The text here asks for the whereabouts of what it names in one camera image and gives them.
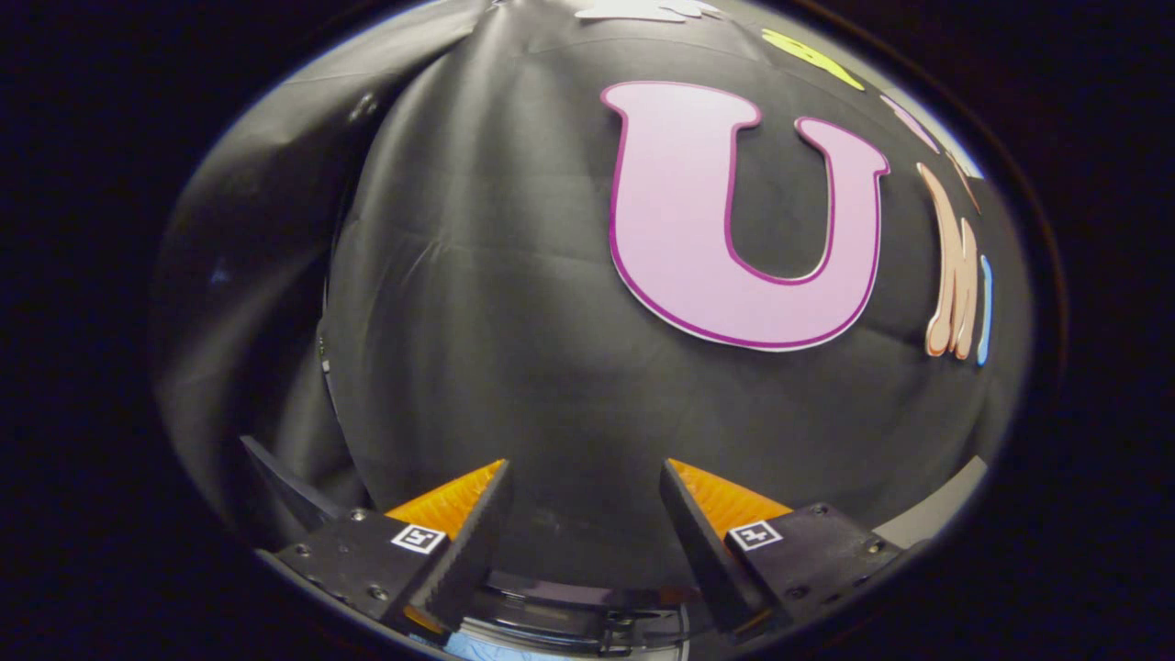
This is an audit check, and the black backdrop cloth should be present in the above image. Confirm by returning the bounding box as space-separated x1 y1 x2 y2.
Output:
151 0 1034 588

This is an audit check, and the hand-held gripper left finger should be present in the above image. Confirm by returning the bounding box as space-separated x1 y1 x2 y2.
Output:
257 459 515 642

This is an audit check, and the light blue shirt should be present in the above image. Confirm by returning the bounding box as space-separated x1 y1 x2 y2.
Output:
442 633 570 661

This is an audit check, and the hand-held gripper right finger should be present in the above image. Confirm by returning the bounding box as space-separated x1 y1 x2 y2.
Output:
659 458 905 639

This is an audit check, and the dark washing machine lid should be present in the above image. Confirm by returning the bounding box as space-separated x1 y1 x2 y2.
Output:
241 436 708 655

